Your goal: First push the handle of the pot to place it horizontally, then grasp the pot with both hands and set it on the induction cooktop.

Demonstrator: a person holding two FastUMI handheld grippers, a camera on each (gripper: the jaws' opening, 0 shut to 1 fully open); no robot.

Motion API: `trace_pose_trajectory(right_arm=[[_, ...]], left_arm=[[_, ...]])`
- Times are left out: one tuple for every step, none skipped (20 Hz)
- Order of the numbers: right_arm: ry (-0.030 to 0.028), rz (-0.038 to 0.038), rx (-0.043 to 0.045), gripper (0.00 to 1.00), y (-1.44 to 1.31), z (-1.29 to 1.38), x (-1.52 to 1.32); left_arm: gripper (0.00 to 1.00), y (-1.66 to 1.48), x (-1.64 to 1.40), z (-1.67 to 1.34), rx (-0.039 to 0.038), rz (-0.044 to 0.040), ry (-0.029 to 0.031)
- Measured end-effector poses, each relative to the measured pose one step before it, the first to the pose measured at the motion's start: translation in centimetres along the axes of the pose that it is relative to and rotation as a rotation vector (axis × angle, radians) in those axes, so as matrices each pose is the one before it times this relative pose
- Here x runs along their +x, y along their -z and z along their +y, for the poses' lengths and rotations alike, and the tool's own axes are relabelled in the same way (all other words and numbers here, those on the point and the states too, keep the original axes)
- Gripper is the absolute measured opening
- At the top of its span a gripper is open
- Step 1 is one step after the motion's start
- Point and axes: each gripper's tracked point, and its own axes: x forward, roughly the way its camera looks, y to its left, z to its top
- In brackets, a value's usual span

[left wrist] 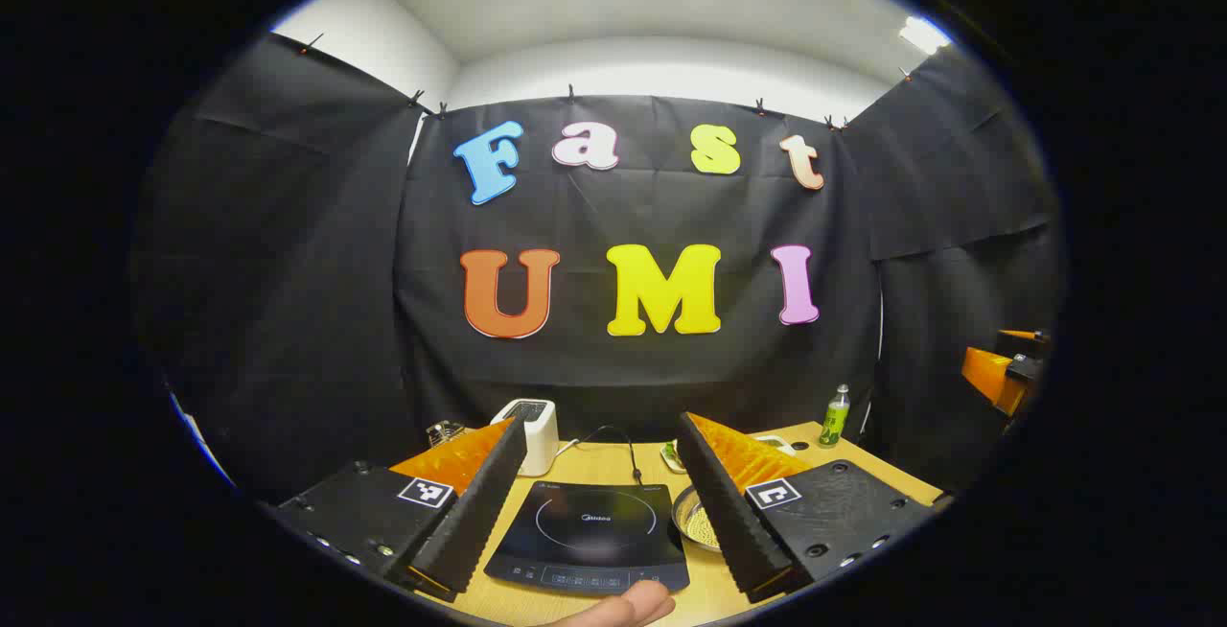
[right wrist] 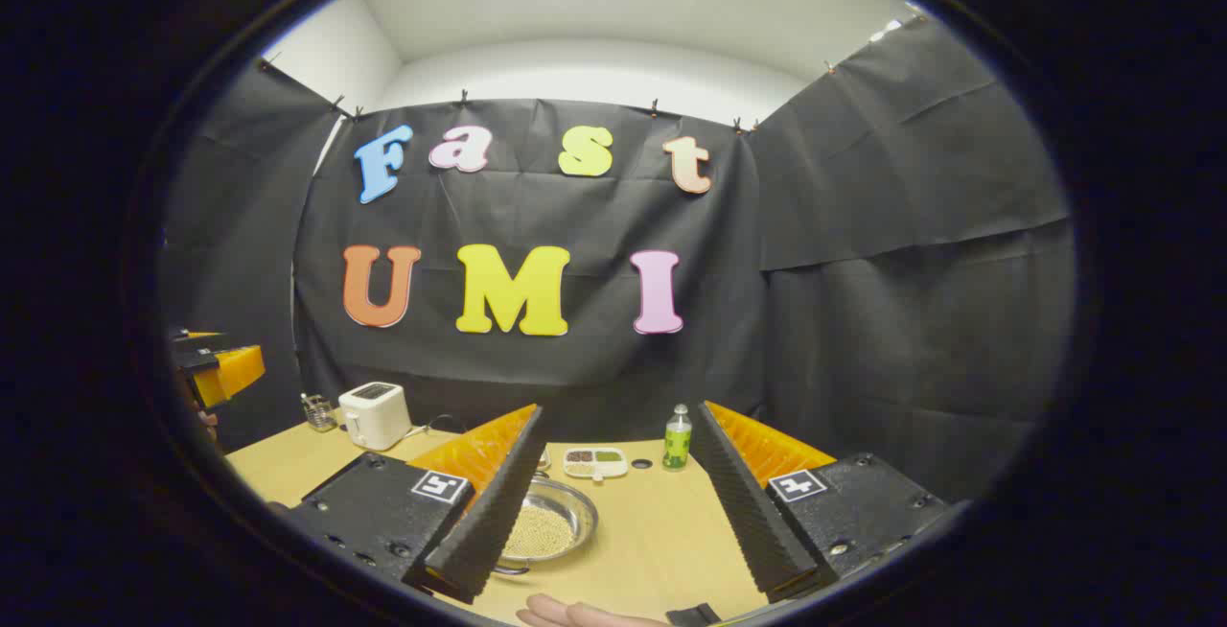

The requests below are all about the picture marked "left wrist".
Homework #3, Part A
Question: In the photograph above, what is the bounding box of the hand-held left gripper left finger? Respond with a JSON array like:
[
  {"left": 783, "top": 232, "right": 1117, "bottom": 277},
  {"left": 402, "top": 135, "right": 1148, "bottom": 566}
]
[{"left": 276, "top": 413, "right": 528, "bottom": 604}]

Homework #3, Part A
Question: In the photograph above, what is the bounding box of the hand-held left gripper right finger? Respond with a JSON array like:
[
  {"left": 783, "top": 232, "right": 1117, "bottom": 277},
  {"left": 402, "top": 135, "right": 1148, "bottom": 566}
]
[{"left": 676, "top": 411, "right": 936, "bottom": 604}]

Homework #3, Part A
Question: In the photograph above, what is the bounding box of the stainless steel pot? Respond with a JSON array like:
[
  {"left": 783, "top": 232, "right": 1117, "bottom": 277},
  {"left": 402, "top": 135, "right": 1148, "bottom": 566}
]
[{"left": 671, "top": 483, "right": 725, "bottom": 553}]

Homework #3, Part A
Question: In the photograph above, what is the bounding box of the black induction cooktop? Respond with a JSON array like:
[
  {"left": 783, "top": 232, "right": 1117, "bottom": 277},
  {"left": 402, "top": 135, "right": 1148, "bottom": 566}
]
[{"left": 484, "top": 481, "right": 691, "bottom": 596}]

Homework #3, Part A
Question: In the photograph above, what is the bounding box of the white toaster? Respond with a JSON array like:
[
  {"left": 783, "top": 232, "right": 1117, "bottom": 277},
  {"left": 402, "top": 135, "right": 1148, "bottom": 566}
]
[{"left": 491, "top": 398, "right": 560, "bottom": 477}]

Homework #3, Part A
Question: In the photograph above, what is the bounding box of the green drink bottle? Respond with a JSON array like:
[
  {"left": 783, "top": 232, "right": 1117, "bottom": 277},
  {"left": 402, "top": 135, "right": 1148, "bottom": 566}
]
[{"left": 818, "top": 383, "right": 851, "bottom": 449}]

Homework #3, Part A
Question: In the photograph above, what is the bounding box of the black backdrop cloth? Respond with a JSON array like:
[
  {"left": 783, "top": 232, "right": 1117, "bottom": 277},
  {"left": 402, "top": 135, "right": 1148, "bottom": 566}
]
[{"left": 134, "top": 30, "right": 1065, "bottom": 503}]

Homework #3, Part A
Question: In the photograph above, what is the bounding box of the small ceiling light panel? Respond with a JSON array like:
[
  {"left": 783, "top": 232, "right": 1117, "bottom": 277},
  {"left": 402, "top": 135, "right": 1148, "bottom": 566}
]
[{"left": 899, "top": 16, "right": 952, "bottom": 56}]

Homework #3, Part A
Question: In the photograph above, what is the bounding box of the row of black cloth clips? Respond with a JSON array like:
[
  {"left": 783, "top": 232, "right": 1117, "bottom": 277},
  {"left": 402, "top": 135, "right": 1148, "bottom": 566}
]
[{"left": 299, "top": 31, "right": 914, "bottom": 134}]

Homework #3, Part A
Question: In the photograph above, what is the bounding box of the black power cable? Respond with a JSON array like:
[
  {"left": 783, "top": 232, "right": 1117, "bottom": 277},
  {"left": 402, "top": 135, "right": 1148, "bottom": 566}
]
[{"left": 556, "top": 425, "right": 645, "bottom": 486}]

